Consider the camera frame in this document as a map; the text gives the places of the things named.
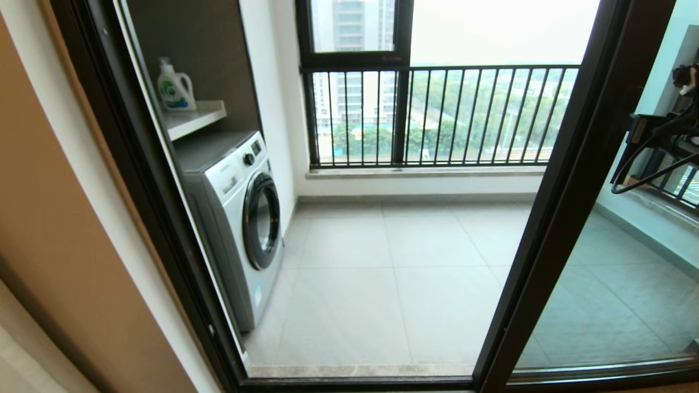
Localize long stone window sill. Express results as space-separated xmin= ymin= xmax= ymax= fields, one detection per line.
xmin=305 ymin=166 xmax=547 ymax=180

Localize dark framed fixed glass door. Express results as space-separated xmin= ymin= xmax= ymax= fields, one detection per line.
xmin=513 ymin=0 xmax=699 ymax=377

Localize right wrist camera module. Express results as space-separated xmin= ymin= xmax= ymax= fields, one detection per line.
xmin=672 ymin=64 xmax=699 ymax=98

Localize dark framed sliding glass door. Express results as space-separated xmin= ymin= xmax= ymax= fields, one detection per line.
xmin=472 ymin=0 xmax=699 ymax=393

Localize white wall shelf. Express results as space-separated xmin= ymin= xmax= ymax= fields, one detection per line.
xmin=164 ymin=100 xmax=227 ymax=141

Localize short stone window sill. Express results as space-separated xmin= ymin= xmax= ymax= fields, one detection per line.
xmin=598 ymin=188 xmax=699 ymax=241

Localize white detergent bottle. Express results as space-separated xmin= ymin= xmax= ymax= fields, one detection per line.
xmin=157 ymin=57 xmax=197 ymax=111

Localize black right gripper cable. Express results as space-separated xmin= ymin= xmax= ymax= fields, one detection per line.
xmin=611 ymin=104 xmax=699 ymax=195

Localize highrise building outside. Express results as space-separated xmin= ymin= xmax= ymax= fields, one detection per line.
xmin=314 ymin=0 xmax=396 ymax=132

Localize white front-load washing machine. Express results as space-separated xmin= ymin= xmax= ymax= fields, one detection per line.
xmin=180 ymin=131 xmax=285 ymax=332

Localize black window frame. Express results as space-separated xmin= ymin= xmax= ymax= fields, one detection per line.
xmin=295 ymin=0 xmax=414 ymax=166

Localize black side balcony railing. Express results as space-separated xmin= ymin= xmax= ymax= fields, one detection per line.
xmin=628 ymin=147 xmax=699 ymax=208

